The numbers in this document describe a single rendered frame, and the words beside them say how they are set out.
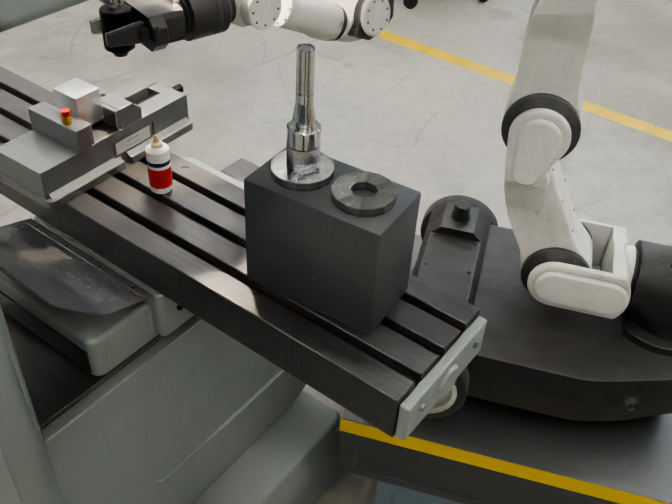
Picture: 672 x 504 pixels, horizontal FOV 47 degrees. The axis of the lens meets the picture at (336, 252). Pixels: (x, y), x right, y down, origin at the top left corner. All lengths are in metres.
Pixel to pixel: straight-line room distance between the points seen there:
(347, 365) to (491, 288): 0.77
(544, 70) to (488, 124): 2.11
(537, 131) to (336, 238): 0.54
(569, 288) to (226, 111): 2.18
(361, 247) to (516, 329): 0.75
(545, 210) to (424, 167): 1.63
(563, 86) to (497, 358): 0.56
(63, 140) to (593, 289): 1.05
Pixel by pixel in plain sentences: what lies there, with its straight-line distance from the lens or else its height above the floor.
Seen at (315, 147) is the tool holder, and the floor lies 1.18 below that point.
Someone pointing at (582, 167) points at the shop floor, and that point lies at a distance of 3.38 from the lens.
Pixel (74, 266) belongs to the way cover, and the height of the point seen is 0.87.
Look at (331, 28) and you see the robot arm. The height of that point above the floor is 1.15.
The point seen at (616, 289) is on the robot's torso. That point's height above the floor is 0.71.
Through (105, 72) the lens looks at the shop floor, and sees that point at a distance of 3.89.
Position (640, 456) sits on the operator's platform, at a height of 0.40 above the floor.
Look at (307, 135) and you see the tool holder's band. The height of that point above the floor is 1.20.
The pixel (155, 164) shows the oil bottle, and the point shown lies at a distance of 1.35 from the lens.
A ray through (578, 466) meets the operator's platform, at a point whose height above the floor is 0.40.
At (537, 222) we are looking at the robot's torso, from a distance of 1.62.
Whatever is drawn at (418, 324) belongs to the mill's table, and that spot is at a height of 0.94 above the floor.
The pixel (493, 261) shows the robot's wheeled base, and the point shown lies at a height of 0.57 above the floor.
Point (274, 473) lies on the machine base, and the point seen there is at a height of 0.20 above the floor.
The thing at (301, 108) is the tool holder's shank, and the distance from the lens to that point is 1.03.
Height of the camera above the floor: 1.74
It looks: 40 degrees down
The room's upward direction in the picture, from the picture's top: 4 degrees clockwise
